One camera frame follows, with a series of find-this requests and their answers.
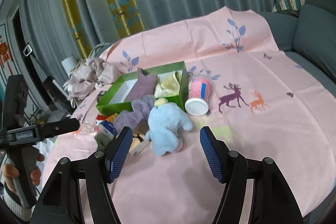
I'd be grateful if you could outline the purple knitted cloth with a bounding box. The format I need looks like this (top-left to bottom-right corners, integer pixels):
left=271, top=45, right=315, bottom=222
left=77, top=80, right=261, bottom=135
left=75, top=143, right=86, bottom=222
left=124, top=68, right=158, bottom=102

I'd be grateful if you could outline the pink cylindrical canister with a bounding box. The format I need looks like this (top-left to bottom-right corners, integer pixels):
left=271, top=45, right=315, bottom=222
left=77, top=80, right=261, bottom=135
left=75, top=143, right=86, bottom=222
left=185, top=75, right=211, bottom=116

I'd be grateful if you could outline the potted plant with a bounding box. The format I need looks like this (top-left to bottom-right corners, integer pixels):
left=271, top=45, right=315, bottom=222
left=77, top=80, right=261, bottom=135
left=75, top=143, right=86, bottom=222
left=27, top=106, right=45, bottom=126

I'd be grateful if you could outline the blue orange tissue pack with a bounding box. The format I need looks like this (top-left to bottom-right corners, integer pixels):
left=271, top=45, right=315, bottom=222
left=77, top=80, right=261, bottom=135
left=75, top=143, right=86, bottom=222
left=96, top=113, right=118, bottom=138

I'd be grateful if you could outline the red white sock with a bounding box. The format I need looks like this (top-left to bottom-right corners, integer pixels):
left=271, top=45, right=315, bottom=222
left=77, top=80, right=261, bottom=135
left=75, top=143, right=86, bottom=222
left=96, top=115, right=108, bottom=121

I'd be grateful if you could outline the clear glass bottle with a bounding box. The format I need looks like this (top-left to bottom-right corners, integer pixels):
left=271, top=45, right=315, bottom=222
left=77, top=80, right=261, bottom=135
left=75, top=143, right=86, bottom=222
left=78, top=121, right=97, bottom=135

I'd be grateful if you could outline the cream tree-print tissue pack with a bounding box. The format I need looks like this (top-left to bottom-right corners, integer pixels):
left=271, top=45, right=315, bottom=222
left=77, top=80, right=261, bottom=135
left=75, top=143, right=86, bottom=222
left=129, top=132, right=150, bottom=156

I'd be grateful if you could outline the grey sofa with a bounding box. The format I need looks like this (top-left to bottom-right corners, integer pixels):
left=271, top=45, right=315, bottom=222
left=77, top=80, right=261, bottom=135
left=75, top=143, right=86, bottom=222
left=259, top=0, right=335, bottom=95

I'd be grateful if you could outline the striped cushion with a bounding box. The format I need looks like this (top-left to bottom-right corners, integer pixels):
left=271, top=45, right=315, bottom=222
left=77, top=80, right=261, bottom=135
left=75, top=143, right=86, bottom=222
left=272, top=0, right=305, bottom=12

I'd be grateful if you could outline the green waffle cloth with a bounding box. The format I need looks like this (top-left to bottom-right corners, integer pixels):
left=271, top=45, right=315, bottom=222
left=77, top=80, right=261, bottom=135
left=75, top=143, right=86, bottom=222
left=94, top=132, right=113, bottom=151

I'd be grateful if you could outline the white plastic bag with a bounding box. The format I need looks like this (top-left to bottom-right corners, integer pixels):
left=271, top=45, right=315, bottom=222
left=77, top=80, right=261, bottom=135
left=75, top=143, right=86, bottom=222
left=34, top=138, right=55, bottom=160

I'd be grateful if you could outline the red chinese knot decoration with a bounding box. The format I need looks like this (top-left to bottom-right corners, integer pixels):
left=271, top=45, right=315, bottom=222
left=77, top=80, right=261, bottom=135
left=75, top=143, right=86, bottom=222
left=0, top=36, right=13, bottom=75

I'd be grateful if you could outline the green cardboard box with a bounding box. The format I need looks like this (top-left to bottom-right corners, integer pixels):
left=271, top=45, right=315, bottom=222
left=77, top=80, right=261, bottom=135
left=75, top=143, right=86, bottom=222
left=96, top=61, right=188, bottom=116

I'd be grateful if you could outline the black tripod stand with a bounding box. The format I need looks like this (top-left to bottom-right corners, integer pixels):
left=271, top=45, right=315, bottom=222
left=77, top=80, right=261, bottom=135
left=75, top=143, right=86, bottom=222
left=23, top=43, right=73, bottom=114

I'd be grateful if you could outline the light blue plush toy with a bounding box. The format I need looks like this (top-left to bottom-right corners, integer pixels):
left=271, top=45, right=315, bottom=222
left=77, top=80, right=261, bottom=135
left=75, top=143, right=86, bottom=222
left=145, top=98, right=193, bottom=156

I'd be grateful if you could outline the crumpled beige fabric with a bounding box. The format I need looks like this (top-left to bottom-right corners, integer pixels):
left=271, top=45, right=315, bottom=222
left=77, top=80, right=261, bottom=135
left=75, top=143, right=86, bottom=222
left=63, top=57, right=127, bottom=107

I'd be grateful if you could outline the white table lamp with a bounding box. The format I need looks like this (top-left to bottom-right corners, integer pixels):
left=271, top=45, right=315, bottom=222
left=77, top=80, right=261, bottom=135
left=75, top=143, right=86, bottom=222
left=62, top=55, right=77, bottom=76

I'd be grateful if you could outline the pink deer-print tablecloth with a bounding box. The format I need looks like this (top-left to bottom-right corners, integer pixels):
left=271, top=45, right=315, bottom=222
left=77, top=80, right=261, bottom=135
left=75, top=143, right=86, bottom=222
left=101, top=8, right=335, bottom=223

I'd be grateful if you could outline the yellow fluffy towel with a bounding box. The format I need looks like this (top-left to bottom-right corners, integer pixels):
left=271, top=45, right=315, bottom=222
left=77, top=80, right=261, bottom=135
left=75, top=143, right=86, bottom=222
left=154, top=71, right=182, bottom=98

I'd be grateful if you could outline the lavender fuzzy cloth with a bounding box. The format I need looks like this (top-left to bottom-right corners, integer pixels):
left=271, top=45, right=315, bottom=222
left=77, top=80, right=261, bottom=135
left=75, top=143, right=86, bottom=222
left=113, top=95, right=156, bottom=133

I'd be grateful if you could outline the person's left hand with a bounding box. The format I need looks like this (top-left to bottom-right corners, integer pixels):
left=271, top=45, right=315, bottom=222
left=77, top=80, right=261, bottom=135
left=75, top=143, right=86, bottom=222
left=2, top=152, right=46, bottom=196

